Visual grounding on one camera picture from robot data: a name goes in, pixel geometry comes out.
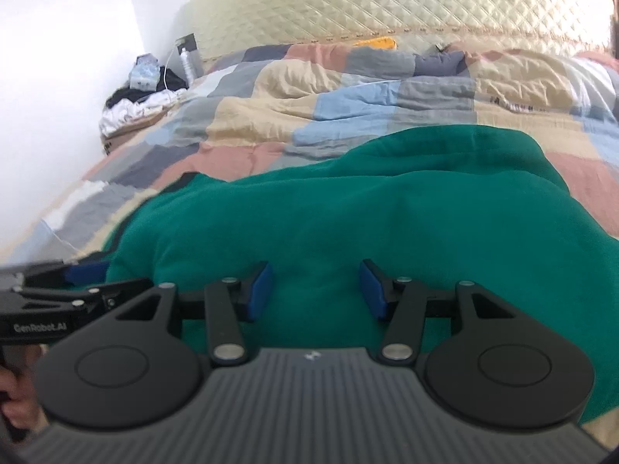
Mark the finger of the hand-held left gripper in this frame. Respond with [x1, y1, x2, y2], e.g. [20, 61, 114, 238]
[19, 278, 154, 313]
[22, 260, 111, 289]

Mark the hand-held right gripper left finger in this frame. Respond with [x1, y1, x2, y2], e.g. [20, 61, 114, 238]
[113, 260, 275, 365]

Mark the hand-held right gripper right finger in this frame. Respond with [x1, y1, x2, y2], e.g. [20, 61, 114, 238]
[358, 258, 520, 365]

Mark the green fleece garment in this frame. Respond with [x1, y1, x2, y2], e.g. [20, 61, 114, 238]
[104, 125, 619, 426]

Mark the pile of white and black clothes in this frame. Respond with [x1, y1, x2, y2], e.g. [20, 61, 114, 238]
[99, 84, 189, 138]

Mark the person's left hand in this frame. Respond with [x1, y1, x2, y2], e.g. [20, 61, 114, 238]
[0, 365, 49, 433]

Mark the cardboard box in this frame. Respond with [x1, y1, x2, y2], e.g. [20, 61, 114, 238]
[99, 106, 175, 158]

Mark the patchwork quilt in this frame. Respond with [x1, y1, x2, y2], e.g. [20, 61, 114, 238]
[0, 41, 619, 450]

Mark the blue plastic pack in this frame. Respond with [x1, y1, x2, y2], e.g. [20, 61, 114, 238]
[128, 54, 160, 92]

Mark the white bottle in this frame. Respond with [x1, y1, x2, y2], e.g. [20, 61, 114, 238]
[178, 48, 195, 85]

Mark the yellow cloth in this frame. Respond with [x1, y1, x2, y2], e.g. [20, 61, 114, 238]
[353, 36, 398, 51]

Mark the black and white box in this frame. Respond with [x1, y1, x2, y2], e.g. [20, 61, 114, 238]
[174, 33, 201, 56]

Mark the cream quilted headboard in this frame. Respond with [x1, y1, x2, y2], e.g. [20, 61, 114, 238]
[176, 0, 615, 61]

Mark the white cable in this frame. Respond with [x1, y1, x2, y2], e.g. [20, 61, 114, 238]
[162, 46, 177, 92]

